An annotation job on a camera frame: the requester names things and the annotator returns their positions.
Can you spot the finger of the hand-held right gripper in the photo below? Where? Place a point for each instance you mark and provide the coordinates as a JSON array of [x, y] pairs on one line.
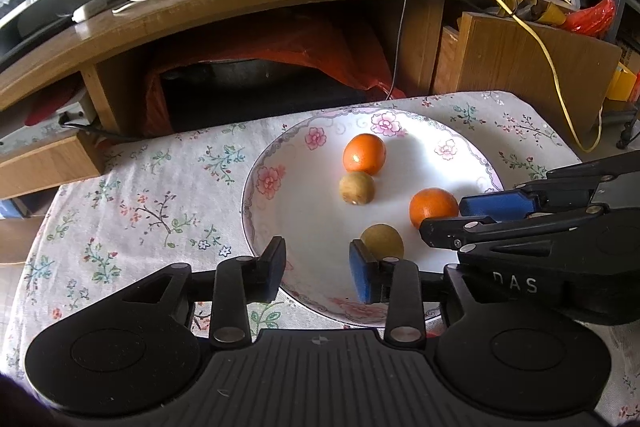
[[450, 233], [495, 205]]

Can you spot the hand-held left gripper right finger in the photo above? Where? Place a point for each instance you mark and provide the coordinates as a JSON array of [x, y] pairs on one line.
[[361, 273]]

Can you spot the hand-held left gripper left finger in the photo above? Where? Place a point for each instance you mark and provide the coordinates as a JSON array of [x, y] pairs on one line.
[[272, 268]]

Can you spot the orange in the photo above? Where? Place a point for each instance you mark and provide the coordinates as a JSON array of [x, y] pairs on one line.
[[431, 208], [365, 153]]

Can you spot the brown kiwi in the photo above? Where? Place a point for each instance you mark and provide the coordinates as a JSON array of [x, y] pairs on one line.
[[386, 239], [356, 189]]

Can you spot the white floral bowl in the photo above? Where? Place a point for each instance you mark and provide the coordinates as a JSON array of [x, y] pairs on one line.
[[310, 207]]

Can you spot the floral tablecloth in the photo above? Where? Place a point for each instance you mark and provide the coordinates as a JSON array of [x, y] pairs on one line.
[[150, 207]]

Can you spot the black stand leg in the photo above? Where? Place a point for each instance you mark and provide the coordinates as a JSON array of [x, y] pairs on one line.
[[629, 127]]

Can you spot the dark metal pot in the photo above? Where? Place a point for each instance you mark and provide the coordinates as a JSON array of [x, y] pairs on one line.
[[250, 92]]

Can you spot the yellow box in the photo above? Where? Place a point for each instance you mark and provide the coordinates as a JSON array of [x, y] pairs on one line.
[[622, 82]]

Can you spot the brown paper scraps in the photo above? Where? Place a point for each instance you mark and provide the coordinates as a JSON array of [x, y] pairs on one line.
[[540, 9]]

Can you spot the red plastic bag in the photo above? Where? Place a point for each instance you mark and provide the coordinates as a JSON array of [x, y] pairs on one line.
[[592, 17]]

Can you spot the orange plastic sheet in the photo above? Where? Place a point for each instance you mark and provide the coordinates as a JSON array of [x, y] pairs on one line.
[[325, 42]]

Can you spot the silver set-top box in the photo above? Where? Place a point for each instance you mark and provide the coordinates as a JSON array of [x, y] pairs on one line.
[[75, 112]]

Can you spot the wooden tv stand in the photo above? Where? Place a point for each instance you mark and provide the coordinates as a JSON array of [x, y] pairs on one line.
[[250, 2]]

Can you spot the blue box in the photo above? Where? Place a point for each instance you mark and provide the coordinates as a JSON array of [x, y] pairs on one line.
[[11, 208]]

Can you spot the red cloth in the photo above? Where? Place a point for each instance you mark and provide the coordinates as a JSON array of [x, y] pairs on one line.
[[45, 114]]

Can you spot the small white adapter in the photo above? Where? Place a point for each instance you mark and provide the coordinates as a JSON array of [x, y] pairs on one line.
[[90, 9]]

